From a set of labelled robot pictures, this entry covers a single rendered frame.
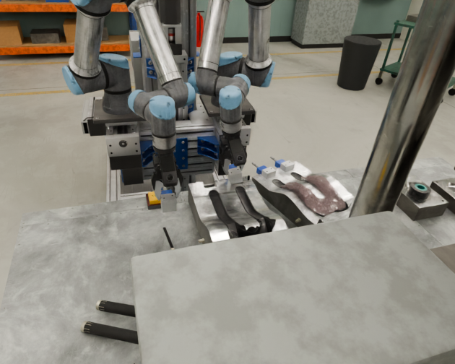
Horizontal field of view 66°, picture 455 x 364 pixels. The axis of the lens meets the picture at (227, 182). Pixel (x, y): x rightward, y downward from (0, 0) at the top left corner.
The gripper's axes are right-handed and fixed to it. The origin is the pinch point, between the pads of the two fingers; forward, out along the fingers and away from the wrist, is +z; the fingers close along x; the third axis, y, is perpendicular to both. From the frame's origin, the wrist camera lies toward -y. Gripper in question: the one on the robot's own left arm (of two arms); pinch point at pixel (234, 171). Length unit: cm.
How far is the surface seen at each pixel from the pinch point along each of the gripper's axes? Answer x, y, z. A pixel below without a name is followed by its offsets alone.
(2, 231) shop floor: 138, 82, 88
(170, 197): 26.8, -12.4, -7.4
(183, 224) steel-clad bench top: 24.4, -12.8, 8.9
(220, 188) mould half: 7.1, -4.3, 3.4
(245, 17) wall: -180, 513, 152
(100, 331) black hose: 53, -51, -4
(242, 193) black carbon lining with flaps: -0.5, -8.4, 4.7
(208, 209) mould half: 14.6, -14.6, 1.5
